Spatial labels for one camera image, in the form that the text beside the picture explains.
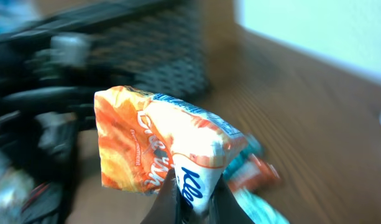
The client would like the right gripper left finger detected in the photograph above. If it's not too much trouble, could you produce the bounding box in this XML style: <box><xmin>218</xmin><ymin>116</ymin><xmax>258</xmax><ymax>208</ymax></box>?
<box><xmin>141</xmin><ymin>169</ymin><xmax>180</xmax><ymax>224</ymax></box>

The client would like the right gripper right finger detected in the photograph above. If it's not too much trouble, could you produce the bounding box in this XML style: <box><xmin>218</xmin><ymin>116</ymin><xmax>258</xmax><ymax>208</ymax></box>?
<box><xmin>208</xmin><ymin>176</ymin><xmax>254</xmax><ymax>224</ymax></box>

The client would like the red snack bar wrapper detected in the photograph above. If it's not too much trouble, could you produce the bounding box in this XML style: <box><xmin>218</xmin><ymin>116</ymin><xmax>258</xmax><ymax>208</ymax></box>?
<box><xmin>227</xmin><ymin>154</ymin><xmax>280</xmax><ymax>192</ymax></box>

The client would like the orange small box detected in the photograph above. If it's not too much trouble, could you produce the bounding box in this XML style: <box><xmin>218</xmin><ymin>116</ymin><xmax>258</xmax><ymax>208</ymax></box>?
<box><xmin>94</xmin><ymin>86</ymin><xmax>247</xmax><ymax>214</ymax></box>

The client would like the light blue wipes pack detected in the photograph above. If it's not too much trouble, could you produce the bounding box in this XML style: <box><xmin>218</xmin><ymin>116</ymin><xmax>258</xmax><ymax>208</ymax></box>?
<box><xmin>234</xmin><ymin>189</ymin><xmax>290</xmax><ymax>224</ymax></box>

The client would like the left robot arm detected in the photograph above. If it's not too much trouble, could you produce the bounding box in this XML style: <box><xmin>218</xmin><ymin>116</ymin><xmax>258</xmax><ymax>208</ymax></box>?
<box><xmin>0</xmin><ymin>32</ymin><xmax>104</xmax><ymax>181</ymax></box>

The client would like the grey plastic shopping basket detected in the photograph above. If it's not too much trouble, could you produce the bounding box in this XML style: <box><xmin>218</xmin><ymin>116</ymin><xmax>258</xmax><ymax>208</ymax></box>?
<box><xmin>89</xmin><ymin>1</ymin><xmax>209</xmax><ymax>99</ymax></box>

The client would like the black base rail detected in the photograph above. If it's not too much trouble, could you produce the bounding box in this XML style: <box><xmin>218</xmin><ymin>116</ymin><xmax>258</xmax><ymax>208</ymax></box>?
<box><xmin>0</xmin><ymin>0</ymin><xmax>181</xmax><ymax>43</ymax></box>

